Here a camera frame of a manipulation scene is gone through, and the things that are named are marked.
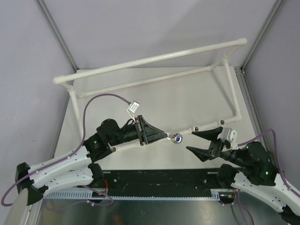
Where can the white PVC pipe frame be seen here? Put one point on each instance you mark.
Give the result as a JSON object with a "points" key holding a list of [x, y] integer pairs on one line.
{"points": [[176, 99]]}

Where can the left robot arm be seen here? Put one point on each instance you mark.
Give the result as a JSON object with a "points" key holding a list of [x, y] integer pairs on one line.
{"points": [[80, 167]]}

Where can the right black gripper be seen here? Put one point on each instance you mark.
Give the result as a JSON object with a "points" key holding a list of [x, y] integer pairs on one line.
{"points": [[215, 146]]}

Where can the aluminium table frame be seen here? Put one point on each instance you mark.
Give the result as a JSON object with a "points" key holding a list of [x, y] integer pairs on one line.
{"points": [[90, 195]]}

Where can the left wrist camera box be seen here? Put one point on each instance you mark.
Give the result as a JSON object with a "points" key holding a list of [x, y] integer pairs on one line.
{"points": [[133, 107]]}

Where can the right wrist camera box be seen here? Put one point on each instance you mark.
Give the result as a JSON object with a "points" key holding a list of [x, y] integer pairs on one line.
{"points": [[229, 137]]}

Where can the white faucet with chrome knob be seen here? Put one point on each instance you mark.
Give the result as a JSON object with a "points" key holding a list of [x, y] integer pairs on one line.
{"points": [[177, 138]]}

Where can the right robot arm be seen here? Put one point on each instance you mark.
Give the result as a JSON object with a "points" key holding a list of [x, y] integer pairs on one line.
{"points": [[250, 169]]}

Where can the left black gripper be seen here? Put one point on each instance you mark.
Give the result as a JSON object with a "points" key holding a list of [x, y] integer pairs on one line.
{"points": [[142, 134]]}

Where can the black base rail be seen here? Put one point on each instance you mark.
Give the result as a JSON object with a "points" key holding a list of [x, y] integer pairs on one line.
{"points": [[161, 183]]}

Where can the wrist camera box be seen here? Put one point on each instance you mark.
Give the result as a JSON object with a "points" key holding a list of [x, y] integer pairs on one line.
{"points": [[133, 107], [229, 137]]}

